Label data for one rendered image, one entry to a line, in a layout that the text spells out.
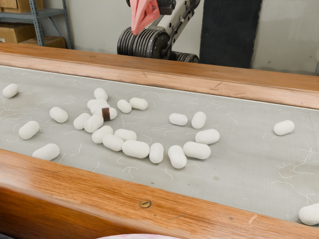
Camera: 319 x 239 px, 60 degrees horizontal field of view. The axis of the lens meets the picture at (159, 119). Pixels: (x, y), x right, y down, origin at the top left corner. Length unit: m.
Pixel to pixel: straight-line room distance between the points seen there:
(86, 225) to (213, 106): 0.32
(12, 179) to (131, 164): 0.14
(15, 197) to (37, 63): 0.47
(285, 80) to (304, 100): 0.07
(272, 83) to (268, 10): 1.87
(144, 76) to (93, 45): 2.43
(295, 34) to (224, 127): 2.05
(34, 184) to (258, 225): 0.23
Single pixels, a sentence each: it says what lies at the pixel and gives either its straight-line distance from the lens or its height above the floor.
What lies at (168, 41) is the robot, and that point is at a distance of 0.89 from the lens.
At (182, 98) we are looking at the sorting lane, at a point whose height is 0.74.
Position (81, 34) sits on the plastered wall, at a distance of 3.07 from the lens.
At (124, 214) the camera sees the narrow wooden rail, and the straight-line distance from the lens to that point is 0.28.
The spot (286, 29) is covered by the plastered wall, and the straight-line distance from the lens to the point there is 2.46.
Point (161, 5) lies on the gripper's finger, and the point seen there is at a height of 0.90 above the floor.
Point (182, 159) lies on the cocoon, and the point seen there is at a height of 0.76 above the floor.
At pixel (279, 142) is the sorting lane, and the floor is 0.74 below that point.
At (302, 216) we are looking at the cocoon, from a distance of 0.33.
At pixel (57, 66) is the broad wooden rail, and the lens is 0.72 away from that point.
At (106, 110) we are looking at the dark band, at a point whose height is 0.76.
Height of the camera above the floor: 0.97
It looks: 30 degrees down
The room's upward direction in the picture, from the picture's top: straight up
